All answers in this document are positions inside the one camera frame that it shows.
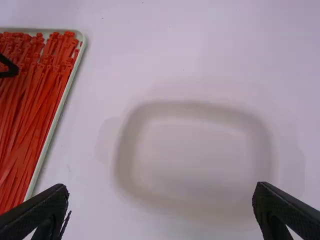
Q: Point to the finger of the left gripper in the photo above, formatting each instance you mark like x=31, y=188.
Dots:
x=15, y=70

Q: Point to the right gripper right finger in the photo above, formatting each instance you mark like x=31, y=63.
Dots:
x=275, y=205

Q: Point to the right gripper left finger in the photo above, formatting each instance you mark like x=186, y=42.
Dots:
x=37, y=207

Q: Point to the pale tray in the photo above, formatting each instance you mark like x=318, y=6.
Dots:
x=37, y=172

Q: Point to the white dish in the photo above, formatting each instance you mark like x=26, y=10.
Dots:
x=195, y=150

